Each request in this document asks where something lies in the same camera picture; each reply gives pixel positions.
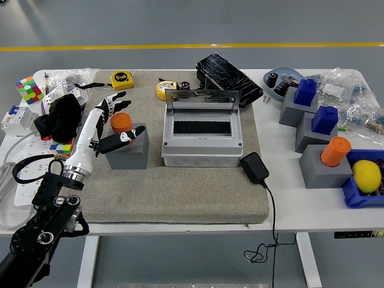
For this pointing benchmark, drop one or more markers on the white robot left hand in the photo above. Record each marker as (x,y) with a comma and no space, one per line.
(82,144)

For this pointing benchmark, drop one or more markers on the grey lidded junction box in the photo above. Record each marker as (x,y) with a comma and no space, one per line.
(204,150)

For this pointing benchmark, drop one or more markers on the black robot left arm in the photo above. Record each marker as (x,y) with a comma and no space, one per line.
(30,240)

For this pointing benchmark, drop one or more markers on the small colourful puzzle cube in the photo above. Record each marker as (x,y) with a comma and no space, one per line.
(61,148)

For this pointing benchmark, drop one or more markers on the black cloth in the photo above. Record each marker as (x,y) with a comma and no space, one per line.
(60,117)

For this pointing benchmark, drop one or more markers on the grey block with round hole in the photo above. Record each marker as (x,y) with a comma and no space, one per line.
(132,157)

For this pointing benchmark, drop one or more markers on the white printed carton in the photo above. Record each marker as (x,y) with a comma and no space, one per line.
(52,94)

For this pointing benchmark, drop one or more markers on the clear bag of dark parts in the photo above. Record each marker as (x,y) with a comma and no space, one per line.
(72,76)

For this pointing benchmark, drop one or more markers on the white circuit breaker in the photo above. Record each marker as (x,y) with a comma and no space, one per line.
(18,120)

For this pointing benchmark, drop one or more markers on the thin screwdriver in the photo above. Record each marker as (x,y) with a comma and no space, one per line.
(45,81)

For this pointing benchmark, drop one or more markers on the yellow square tape measure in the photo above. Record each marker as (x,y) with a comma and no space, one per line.
(121,79)

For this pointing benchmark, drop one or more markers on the large colourful puzzle cube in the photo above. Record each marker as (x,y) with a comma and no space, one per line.
(28,90)

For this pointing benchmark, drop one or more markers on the yellow round tape measure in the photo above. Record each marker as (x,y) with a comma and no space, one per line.
(162,90)

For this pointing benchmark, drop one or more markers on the grey-brown mat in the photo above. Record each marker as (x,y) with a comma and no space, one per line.
(180,195)

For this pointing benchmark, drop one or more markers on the white table leg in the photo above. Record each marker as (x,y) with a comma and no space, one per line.
(88,261)
(309,261)

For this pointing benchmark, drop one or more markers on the small black capacitor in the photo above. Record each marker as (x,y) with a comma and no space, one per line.
(184,85)

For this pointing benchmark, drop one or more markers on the black power adapter plug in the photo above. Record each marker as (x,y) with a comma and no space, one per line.
(253,168)

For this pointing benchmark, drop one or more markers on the dark brown capacitor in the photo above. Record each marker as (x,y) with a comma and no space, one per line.
(281,87)

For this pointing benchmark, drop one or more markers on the grey block holder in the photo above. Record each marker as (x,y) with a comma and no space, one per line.
(289,111)
(304,135)
(318,177)

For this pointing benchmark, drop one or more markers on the blue-grey oval tray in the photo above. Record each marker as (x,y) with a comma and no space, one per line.
(286,72)

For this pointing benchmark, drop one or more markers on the blue block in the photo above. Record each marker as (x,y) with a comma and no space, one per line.
(324,120)
(305,91)

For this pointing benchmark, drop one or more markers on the clear bag with white label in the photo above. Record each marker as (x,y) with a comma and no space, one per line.
(333,88)

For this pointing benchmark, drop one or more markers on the small green part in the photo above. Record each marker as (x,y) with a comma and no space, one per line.
(342,129)

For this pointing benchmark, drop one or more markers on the blue plastic bin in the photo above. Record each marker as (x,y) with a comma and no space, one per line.
(354,195)

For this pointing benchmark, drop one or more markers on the clear bag of small parts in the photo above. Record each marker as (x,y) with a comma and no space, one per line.
(360,114)

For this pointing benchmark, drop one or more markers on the yellow lemon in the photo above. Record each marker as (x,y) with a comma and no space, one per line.
(366,177)

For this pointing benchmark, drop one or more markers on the black table control panel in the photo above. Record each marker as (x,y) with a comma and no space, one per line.
(354,234)

